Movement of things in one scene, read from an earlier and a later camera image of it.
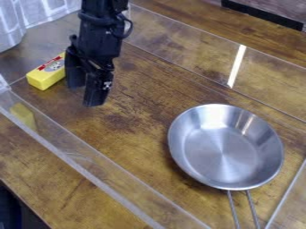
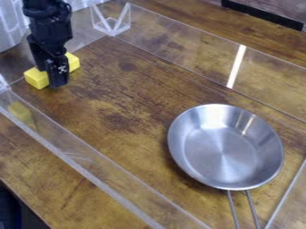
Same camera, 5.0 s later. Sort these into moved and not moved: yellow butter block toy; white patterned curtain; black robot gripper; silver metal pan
Moved: black robot gripper
Not moved: white patterned curtain; yellow butter block toy; silver metal pan
